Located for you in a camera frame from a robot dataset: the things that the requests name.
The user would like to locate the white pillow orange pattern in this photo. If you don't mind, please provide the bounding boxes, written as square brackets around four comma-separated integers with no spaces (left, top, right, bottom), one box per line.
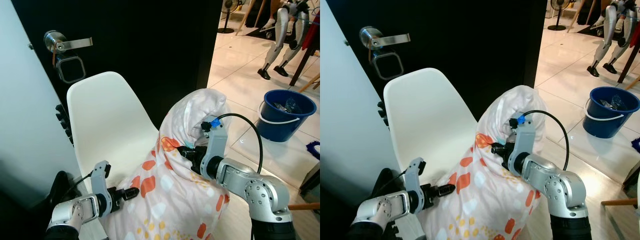
[417,84,552,240]
[102,88,252,240]

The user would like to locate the black door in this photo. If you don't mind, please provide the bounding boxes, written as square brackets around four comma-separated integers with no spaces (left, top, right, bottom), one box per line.
[325,0,549,198]
[10,0,224,201]

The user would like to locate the dark bed base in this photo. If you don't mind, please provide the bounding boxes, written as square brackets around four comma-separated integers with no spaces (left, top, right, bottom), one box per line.
[299,164,321,197]
[622,169,640,192]

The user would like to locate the black standing fan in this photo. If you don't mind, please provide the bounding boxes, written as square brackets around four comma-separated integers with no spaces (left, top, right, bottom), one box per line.
[217,0,237,35]
[547,0,568,32]

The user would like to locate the dark wooden table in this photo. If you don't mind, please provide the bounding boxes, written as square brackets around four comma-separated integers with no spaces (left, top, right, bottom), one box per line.
[617,27,640,85]
[288,20,321,87]

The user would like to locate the red cloth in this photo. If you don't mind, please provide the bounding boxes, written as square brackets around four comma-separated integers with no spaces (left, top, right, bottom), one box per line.
[629,22,640,50]
[303,19,321,52]

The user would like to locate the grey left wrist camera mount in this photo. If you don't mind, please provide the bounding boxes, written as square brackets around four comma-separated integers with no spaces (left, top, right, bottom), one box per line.
[91,160,112,199]
[404,157,426,195]

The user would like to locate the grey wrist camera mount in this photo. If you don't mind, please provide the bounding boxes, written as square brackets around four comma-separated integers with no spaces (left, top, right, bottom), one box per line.
[91,160,112,199]
[509,113,539,162]
[201,117,229,167]
[404,157,426,195]

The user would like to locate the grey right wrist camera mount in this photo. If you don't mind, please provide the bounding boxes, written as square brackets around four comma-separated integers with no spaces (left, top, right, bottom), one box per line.
[201,117,229,167]
[509,113,539,162]

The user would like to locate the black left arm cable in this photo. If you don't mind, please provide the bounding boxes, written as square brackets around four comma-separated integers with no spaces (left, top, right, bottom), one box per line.
[382,169,408,193]
[64,172,97,195]

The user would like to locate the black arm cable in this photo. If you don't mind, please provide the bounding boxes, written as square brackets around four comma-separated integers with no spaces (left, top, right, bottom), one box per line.
[382,169,408,193]
[217,113,265,174]
[524,109,571,171]
[64,172,97,195]

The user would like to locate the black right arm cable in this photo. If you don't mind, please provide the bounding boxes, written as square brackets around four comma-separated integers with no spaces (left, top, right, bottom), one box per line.
[217,113,265,174]
[524,109,571,171]

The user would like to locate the blue bucket white handle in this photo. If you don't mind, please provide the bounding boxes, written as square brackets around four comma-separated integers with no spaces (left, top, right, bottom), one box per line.
[257,89,318,144]
[582,86,640,140]

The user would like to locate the black wall hooks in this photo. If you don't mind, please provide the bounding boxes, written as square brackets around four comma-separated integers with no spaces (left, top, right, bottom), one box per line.
[54,103,74,146]
[377,101,391,127]

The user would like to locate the grey square ring hanger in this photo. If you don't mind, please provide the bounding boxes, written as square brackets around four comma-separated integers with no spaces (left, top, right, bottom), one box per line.
[372,51,405,81]
[55,55,87,85]

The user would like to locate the silver door lever handle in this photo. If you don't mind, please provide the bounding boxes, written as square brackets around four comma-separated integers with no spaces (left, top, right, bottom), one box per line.
[358,25,411,51]
[43,29,94,55]

